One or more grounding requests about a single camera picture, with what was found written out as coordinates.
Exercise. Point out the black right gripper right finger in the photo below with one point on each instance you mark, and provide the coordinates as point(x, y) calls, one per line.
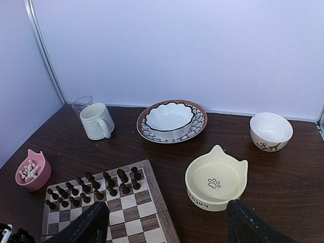
point(243, 225)

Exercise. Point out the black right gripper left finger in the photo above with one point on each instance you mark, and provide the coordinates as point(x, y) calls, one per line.
point(90, 226)

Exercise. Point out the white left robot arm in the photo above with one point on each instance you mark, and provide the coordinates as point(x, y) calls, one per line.
point(21, 236)

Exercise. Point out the black chess piece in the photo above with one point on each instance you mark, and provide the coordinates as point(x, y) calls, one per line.
point(122, 175)
point(86, 199)
point(136, 174)
point(54, 195)
point(91, 179)
point(50, 204)

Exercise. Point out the wooden chess board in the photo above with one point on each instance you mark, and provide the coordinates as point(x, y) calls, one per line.
point(138, 216)

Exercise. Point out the white chess pieces pile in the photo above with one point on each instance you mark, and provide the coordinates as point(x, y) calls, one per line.
point(29, 171)

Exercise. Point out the yellow cat-ear bowl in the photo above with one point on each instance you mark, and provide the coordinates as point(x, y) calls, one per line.
point(215, 178)

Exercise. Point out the pink cat-ear bowl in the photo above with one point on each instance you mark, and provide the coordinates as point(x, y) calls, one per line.
point(43, 174)

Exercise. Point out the white floral small bowl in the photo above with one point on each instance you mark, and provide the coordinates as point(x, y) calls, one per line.
point(270, 132)

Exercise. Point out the cream ribbed mug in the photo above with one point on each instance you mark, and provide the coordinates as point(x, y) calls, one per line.
point(97, 121)

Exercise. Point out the patterned brown rim plate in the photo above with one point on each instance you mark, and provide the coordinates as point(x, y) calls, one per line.
point(199, 122)

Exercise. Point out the clear drinking glass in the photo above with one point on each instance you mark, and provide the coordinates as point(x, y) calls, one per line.
point(81, 103)

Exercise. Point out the white scalloped bowl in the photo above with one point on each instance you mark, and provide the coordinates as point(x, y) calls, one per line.
point(170, 121)

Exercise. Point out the right aluminium frame post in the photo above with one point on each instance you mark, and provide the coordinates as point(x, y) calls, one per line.
point(320, 122)

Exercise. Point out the aluminium frame post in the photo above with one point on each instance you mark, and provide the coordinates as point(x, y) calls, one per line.
point(320, 122)
point(41, 47)

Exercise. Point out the left aluminium frame post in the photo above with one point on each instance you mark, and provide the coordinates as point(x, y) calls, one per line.
point(41, 47)

